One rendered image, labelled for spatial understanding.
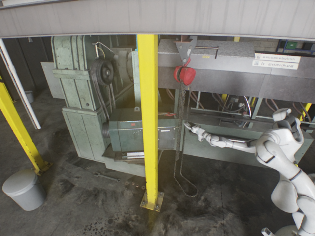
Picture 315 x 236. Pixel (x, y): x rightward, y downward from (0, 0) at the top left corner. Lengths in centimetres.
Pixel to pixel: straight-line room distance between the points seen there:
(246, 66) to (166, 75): 91
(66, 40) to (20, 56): 416
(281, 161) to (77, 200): 200
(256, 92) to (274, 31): 115
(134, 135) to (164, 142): 37
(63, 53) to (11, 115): 93
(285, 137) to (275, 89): 110
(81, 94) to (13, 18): 88
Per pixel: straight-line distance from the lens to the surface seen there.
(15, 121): 234
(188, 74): 137
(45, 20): 142
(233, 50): 193
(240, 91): 202
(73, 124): 230
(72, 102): 215
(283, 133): 109
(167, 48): 192
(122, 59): 204
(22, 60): 606
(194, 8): 96
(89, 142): 232
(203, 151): 243
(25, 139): 246
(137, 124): 162
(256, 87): 205
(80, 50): 185
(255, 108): 216
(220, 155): 247
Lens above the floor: 172
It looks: 31 degrees down
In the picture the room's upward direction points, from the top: straight up
